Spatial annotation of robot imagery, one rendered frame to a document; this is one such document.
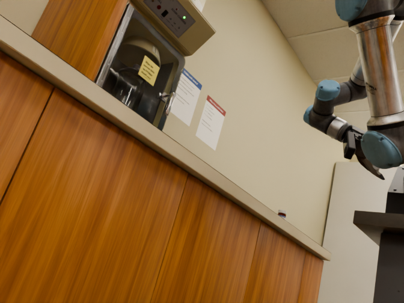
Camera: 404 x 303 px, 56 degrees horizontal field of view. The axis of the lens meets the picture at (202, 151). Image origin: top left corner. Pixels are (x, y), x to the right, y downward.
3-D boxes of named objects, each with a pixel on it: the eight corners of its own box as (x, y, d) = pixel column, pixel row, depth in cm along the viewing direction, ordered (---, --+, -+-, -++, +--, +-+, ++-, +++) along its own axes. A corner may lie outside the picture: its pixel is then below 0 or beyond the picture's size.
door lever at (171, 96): (159, 118, 134) (154, 114, 132) (167, 94, 137) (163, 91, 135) (170, 116, 130) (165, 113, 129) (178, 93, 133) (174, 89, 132)
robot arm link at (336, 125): (331, 119, 133) (323, 139, 138) (342, 125, 131) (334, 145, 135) (341, 115, 138) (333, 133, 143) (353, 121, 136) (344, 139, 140)
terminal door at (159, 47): (83, 110, 111) (128, 4, 124) (153, 154, 132) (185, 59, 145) (85, 110, 110) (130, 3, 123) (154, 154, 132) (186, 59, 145)
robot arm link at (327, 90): (340, 74, 134) (333, 98, 142) (312, 80, 132) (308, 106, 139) (354, 85, 129) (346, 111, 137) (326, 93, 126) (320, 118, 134)
